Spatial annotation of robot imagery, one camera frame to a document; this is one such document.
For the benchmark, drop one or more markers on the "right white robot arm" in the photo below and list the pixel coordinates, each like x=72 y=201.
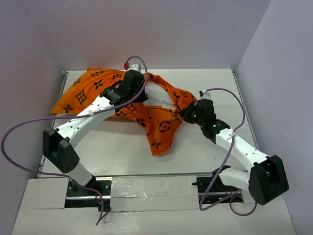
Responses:
x=264 y=178

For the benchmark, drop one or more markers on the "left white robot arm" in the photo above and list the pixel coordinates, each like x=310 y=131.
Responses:
x=59 y=143

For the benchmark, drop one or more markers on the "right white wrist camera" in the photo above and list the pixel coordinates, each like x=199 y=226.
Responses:
x=205 y=94

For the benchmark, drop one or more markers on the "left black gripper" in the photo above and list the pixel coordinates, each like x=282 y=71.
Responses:
x=142 y=96

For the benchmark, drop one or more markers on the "white pillow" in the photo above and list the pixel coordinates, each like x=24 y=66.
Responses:
x=158 y=97

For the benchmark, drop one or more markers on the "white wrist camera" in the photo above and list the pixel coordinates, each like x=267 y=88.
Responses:
x=132 y=67
x=205 y=94

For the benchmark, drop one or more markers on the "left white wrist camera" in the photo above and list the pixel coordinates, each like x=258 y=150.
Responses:
x=132 y=67

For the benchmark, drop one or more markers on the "orange patterned pillowcase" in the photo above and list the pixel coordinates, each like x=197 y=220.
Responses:
x=159 y=109

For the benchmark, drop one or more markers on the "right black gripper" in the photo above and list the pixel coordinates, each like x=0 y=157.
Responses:
x=186 y=114

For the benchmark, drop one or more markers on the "aluminium mounting rail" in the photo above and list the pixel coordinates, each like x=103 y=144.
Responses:
x=123 y=166

